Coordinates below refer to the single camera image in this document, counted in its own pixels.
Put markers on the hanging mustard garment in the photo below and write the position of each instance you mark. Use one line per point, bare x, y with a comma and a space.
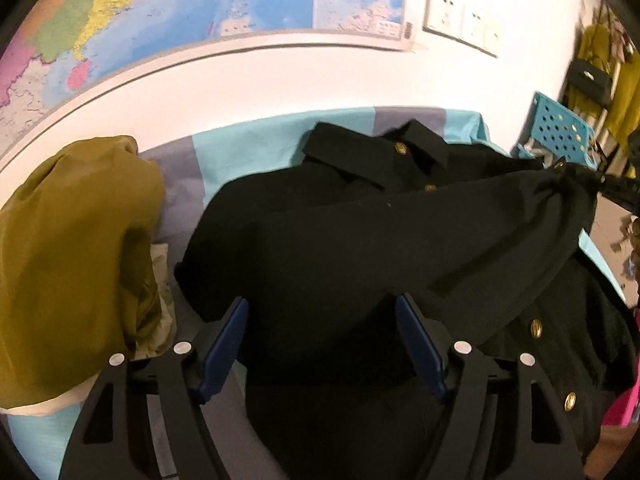
625, 95

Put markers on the pink cloth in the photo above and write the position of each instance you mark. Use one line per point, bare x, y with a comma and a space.
627, 405

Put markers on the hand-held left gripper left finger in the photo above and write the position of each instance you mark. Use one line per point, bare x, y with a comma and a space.
220, 355

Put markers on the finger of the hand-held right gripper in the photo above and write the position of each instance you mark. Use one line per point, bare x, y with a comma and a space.
622, 187

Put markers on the black buttoned coat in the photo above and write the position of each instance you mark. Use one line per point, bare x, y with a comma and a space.
350, 260

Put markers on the teal grey patterned bedsheet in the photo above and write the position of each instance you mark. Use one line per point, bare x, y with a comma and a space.
240, 150

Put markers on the colourful wall map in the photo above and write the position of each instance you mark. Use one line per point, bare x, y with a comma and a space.
200, 0

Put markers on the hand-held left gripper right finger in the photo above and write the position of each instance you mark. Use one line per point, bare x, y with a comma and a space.
420, 350

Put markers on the blue perforated plastic rack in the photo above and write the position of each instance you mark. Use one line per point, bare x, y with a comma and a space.
555, 130

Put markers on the white wall socket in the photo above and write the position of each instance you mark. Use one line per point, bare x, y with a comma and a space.
474, 25
444, 10

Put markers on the mustard yellow garment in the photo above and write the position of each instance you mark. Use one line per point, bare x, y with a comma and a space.
75, 260

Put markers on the black handbag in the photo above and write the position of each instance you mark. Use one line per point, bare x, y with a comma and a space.
590, 80

